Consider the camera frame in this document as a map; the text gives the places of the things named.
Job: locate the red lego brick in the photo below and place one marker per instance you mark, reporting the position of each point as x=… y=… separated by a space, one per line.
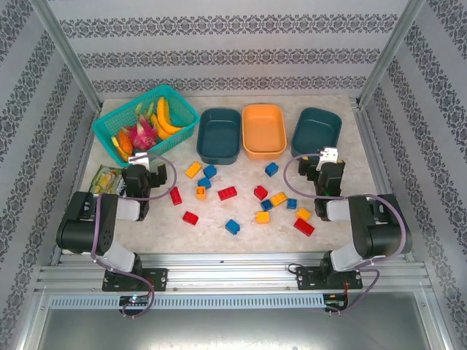
x=260 y=192
x=190 y=218
x=176 y=195
x=304 y=227
x=227 y=193

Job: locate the yellow lego brick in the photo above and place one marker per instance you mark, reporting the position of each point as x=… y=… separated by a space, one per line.
x=262 y=217
x=193 y=169
x=201 y=192
x=279 y=198
x=303 y=214

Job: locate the blue lego brick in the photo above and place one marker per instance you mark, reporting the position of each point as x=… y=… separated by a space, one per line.
x=271 y=169
x=233 y=226
x=204 y=183
x=291 y=203
x=266 y=205
x=209 y=170

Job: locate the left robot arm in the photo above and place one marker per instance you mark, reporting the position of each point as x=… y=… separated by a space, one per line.
x=80 y=233

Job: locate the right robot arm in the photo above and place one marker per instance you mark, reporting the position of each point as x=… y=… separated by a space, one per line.
x=383 y=233

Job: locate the green snack bag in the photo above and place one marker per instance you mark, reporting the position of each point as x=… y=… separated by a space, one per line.
x=104 y=180

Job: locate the small yellow toy fruit piece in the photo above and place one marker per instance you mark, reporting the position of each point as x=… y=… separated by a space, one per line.
x=118 y=148

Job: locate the dark teal plastic container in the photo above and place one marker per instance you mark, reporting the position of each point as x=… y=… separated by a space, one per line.
x=219 y=135
x=313 y=129

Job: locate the orange toy mango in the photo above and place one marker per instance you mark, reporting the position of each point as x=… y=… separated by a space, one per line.
x=124 y=142

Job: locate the yellow toy fruit slice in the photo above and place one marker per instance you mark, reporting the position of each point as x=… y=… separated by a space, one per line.
x=162 y=130

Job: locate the pink toy dragon fruit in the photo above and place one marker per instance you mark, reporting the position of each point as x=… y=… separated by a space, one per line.
x=143 y=135

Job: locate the orange plastic container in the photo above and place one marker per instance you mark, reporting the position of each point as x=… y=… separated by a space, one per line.
x=263 y=131

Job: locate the teal plastic mesh basket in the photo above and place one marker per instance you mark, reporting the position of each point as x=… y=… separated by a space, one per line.
x=109 y=125

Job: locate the yellow toy banana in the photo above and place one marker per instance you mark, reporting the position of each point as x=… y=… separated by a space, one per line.
x=164 y=109

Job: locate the small circuit board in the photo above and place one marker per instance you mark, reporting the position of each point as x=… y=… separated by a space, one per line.
x=134 y=300
x=335 y=305

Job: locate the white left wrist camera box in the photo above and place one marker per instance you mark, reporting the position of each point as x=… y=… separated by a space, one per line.
x=138 y=159

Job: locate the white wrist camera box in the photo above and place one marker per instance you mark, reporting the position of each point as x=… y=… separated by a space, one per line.
x=328 y=155
x=138 y=159

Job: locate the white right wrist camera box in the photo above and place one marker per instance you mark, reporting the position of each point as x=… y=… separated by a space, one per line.
x=328 y=155

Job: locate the aluminium table side rail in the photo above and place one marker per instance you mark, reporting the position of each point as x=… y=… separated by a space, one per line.
x=82 y=160
x=372 y=153

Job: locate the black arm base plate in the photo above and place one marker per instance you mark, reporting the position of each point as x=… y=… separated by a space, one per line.
x=308 y=279
x=157 y=279

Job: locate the aluminium mounting rail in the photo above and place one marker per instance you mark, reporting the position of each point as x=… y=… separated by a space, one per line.
x=230 y=271

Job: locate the aluminium frame post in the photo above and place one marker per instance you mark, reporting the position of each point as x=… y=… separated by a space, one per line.
x=390 y=54
x=65 y=54

